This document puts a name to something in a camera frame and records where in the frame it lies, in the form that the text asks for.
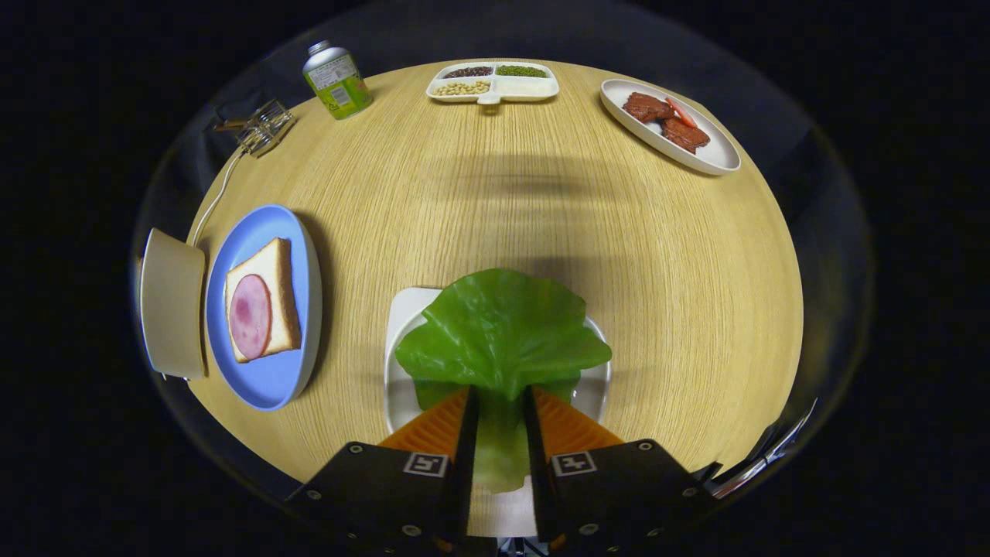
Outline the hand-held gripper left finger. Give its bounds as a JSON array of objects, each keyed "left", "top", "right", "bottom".
[{"left": 285, "top": 387, "right": 480, "bottom": 557}]

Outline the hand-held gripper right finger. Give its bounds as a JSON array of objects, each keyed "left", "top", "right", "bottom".
[{"left": 524, "top": 386, "right": 716, "bottom": 552}]

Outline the green lettuce leaf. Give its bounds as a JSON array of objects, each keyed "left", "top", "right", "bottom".
[{"left": 394, "top": 268, "right": 613, "bottom": 494}]

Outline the white square plate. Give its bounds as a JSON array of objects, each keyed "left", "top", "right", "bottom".
[{"left": 383, "top": 287, "right": 612, "bottom": 538}]

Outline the blue round plate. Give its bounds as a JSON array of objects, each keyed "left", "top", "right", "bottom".
[{"left": 205, "top": 203, "right": 323, "bottom": 412}]

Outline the white bread slice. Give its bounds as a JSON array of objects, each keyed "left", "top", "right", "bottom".
[{"left": 224, "top": 237, "right": 302, "bottom": 364}]

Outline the cream toaster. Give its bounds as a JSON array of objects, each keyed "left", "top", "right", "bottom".
[{"left": 139, "top": 227, "right": 208, "bottom": 381}]

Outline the white oval plate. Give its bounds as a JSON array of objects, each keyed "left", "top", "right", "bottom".
[{"left": 600, "top": 78, "right": 742, "bottom": 176}]

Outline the dark red meat slice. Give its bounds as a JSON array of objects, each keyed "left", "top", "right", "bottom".
[
  {"left": 623, "top": 92, "right": 675, "bottom": 125},
  {"left": 661, "top": 116, "right": 711, "bottom": 154}
]

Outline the white divided dish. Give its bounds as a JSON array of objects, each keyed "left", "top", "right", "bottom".
[{"left": 425, "top": 61, "right": 560, "bottom": 106}]

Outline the silver bottle with green label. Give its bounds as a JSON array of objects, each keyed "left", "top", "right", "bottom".
[{"left": 302, "top": 40, "right": 374, "bottom": 121}]

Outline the white power cable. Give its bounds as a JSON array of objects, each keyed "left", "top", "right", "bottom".
[{"left": 191, "top": 147, "right": 248, "bottom": 247}]

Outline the metal wire basket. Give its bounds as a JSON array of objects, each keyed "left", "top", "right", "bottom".
[{"left": 236, "top": 98, "right": 297, "bottom": 159}]

